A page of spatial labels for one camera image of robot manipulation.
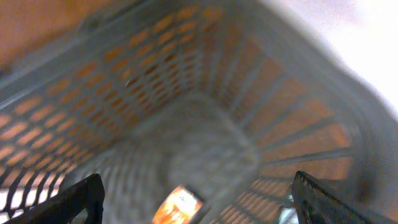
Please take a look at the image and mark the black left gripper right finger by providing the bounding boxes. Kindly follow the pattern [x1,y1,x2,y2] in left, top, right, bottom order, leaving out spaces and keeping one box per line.
[292,171,397,224]

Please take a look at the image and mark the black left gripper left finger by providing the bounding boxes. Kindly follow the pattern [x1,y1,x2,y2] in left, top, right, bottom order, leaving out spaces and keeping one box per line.
[6,174,105,224]

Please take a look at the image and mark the orange small juice carton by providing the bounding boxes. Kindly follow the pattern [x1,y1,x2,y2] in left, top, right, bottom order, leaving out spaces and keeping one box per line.
[152,185,203,224]

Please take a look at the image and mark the grey plastic basket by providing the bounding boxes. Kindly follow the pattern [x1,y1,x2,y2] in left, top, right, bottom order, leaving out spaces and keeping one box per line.
[1,1,397,223]

